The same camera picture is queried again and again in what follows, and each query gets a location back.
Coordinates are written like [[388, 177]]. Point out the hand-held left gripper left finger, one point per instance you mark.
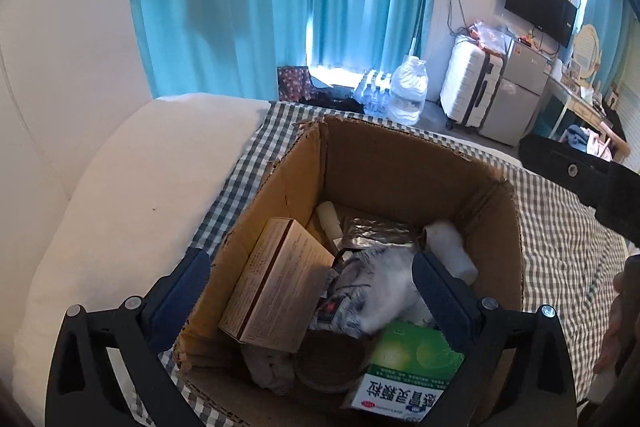
[[180, 297]]

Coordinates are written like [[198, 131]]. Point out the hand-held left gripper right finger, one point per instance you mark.
[[442, 302]]

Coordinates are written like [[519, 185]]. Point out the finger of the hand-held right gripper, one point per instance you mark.
[[550, 157]]

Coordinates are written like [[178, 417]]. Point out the green white medicine box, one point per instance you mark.
[[415, 357]]

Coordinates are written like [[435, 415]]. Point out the round tin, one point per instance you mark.
[[330, 359]]

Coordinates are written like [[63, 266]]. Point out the brown cardboard box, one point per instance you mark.
[[400, 167]]

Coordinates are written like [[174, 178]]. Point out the person's right hand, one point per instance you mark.
[[612, 322]]

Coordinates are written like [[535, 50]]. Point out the blue garment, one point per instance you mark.
[[577, 138]]

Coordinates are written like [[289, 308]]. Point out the white plastic bottle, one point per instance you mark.
[[450, 252]]

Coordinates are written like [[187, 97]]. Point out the white patterned garment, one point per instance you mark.
[[600, 147]]

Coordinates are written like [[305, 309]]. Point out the white dressing table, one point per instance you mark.
[[575, 99]]

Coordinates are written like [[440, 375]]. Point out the floral print pouch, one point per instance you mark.
[[380, 287]]

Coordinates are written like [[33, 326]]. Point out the silver mini fridge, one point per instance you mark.
[[520, 92]]

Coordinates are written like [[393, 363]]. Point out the silver foil blister pack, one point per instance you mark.
[[380, 232]]

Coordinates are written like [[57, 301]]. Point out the tan medicine box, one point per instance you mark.
[[280, 287]]

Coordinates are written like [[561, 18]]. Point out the white quilt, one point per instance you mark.
[[125, 207]]

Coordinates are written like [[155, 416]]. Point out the white suitcase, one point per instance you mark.
[[465, 82]]

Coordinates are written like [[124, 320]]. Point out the cream cloth bundle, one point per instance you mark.
[[270, 367]]

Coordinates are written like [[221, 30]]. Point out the oval white mirror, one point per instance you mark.
[[587, 47]]

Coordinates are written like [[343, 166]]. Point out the plastic bags pile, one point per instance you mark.
[[487, 37]]

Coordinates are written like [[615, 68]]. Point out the white tube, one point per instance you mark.
[[327, 219]]

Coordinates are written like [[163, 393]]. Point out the large clear water jug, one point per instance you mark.
[[410, 87]]

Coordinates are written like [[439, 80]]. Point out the pack of water bottles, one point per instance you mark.
[[372, 92]]

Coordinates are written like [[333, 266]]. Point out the dark patterned bag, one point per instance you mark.
[[295, 84]]

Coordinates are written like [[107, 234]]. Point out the black wall television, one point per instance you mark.
[[540, 2]]

